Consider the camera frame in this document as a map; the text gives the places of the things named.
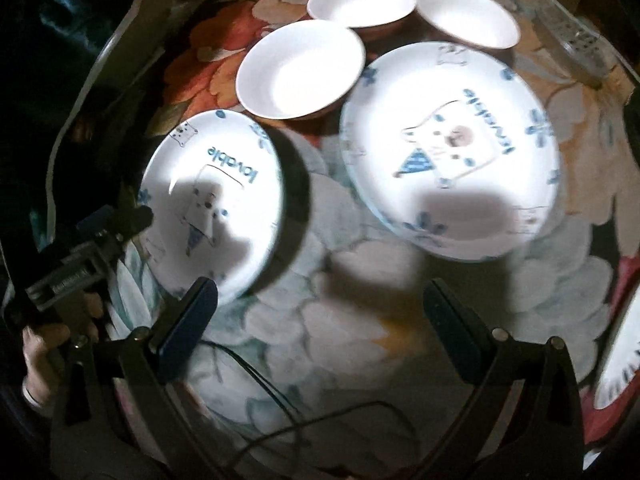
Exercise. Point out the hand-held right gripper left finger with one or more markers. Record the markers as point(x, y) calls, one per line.
point(185, 325)

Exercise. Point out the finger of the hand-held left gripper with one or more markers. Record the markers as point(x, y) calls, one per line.
point(132, 220)
point(95, 220)

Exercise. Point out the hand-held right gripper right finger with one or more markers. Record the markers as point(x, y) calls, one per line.
point(450, 325)

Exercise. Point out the small white bear-print plate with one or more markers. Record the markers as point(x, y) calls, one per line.
point(235, 220)

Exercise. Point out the white blue-rimmed plate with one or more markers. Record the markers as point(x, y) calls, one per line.
point(620, 360)

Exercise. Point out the white bowl with red outside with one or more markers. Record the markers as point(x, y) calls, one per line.
point(300, 72)
point(467, 17)
point(360, 2)

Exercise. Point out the person's left hand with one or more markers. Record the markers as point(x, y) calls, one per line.
point(47, 345)

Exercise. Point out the floral rug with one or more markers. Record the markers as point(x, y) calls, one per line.
point(350, 310)

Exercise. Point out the grey remote control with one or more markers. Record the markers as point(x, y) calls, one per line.
point(575, 35)

